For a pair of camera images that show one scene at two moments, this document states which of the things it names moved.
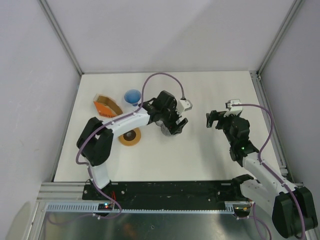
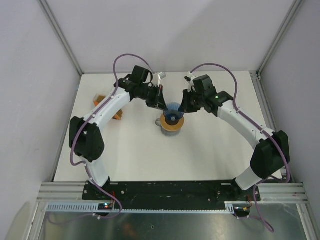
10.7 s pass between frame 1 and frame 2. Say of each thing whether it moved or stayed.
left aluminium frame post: stayed
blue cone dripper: moved
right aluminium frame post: stayed
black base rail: stayed
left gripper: moved
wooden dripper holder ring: moved
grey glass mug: stayed
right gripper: moved
